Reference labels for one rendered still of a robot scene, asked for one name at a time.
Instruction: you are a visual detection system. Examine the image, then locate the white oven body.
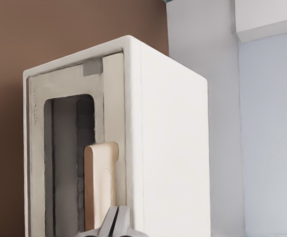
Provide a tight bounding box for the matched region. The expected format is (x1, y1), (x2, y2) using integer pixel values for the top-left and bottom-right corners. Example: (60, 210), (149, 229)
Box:
(22, 35), (211, 237)

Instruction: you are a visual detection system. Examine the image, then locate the oven door with dark window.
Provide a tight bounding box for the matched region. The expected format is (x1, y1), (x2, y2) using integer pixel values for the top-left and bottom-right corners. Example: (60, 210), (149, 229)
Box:
(26, 51), (126, 237)

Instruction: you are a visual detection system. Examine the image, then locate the pale beige oven door handle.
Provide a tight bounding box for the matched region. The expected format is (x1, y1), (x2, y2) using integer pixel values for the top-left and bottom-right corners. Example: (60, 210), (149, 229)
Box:
(84, 141), (120, 232)

